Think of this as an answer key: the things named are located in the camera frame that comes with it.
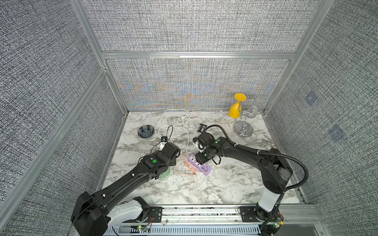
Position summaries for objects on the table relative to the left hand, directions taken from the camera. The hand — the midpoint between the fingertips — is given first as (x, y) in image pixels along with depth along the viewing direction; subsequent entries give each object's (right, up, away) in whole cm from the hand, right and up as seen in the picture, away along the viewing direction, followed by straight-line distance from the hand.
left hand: (170, 154), depth 80 cm
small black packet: (+20, +14, +30) cm, 38 cm away
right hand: (+17, -1, +7) cm, 18 cm away
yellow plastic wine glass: (+41, +26, +18) cm, 52 cm away
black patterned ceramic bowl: (-20, +12, +24) cm, 33 cm away
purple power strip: (+19, -9, +6) cm, 22 cm away
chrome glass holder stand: (+50, +13, +26) cm, 58 cm away
